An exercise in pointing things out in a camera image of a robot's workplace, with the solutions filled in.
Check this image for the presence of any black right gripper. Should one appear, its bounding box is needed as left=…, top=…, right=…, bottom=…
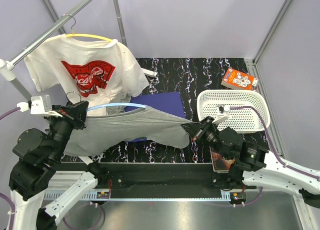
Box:
left=181, top=115, right=231, bottom=159

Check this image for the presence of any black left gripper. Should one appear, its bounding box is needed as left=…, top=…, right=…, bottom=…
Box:
left=45, top=99, right=89, bottom=161

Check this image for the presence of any grey t shirt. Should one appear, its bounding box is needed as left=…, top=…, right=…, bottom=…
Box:
left=64, top=105, right=190, bottom=156

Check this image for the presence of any light blue plastic hanger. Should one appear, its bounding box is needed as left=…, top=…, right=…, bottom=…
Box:
left=65, top=91, right=146, bottom=111

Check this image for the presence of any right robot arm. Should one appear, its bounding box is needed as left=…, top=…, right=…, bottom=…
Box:
left=182, top=117, right=320, bottom=208

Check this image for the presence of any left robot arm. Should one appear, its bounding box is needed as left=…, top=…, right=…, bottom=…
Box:
left=1, top=100, right=112, bottom=229

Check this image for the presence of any white t shirt red print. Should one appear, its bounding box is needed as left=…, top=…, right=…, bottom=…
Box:
left=24, top=34, right=149, bottom=107

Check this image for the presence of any yellow plastic hanger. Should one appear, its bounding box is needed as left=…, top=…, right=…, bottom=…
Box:
left=63, top=14, right=112, bottom=42

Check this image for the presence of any dark brown book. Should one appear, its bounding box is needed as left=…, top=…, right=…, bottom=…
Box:
left=210, top=147, right=235, bottom=173

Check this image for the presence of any white plastic basket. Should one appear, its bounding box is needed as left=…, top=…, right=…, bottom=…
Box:
left=196, top=90, right=271, bottom=134

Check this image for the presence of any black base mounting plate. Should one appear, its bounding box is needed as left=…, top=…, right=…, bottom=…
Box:
left=47, top=163, right=244, bottom=201

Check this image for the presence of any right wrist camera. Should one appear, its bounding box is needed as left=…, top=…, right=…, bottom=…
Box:
left=215, top=105, right=230, bottom=125

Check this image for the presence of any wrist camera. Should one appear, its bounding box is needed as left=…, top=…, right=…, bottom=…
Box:
left=16, top=95, right=62, bottom=117
left=215, top=105, right=230, bottom=125

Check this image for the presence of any blue ring binder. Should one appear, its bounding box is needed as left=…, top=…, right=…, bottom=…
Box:
left=121, top=92, right=186, bottom=145

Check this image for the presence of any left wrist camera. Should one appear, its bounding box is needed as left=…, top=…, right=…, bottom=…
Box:
left=16, top=95, right=62, bottom=117

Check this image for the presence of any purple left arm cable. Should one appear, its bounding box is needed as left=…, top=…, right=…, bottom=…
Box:
left=0, top=107, right=20, bottom=120

